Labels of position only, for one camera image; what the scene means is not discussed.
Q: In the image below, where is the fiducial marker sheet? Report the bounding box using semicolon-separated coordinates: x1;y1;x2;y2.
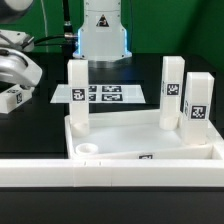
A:
51;84;145;104

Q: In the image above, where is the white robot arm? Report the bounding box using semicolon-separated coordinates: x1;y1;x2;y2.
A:
0;0;132;88

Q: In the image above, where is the white L-shaped fence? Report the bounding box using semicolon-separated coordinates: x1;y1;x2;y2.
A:
0;139;224;187

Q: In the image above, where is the white desk top tray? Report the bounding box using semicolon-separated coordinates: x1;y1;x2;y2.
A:
65;109;224;160

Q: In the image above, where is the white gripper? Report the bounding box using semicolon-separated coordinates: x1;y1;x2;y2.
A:
0;48;42;87

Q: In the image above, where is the black cable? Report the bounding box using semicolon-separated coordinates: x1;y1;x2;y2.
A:
32;0;80;53

